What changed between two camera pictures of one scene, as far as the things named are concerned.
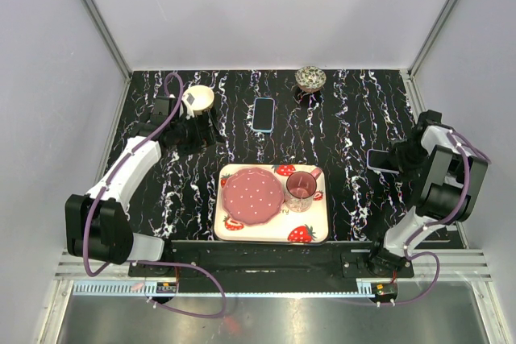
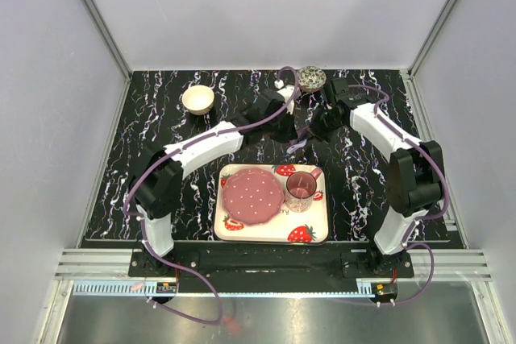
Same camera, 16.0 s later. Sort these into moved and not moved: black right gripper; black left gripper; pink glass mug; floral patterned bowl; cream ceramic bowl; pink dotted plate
Moved: black left gripper; black right gripper
Not moved: pink glass mug; pink dotted plate; floral patterned bowl; cream ceramic bowl
